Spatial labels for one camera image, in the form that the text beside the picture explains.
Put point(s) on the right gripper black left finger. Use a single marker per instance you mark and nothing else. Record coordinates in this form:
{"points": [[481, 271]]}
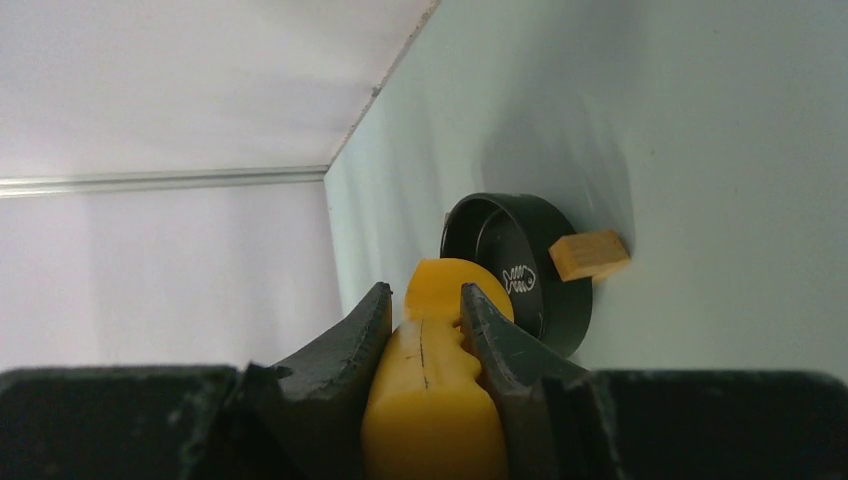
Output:
{"points": [[299, 418]]}

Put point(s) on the black bowl fishbone print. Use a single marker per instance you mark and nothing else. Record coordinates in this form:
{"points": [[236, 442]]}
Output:
{"points": [[510, 236]]}

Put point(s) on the wooden bowl stand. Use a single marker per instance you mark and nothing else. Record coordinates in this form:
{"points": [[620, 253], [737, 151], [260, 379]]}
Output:
{"points": [[592, 255]]}

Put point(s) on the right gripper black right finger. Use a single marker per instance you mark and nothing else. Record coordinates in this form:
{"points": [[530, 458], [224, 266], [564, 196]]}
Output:
{"points": [[562, 421]]}

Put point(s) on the yellow plastic food scoop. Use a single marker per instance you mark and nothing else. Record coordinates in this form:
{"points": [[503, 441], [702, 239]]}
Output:
{"points": [[427, 416]]}

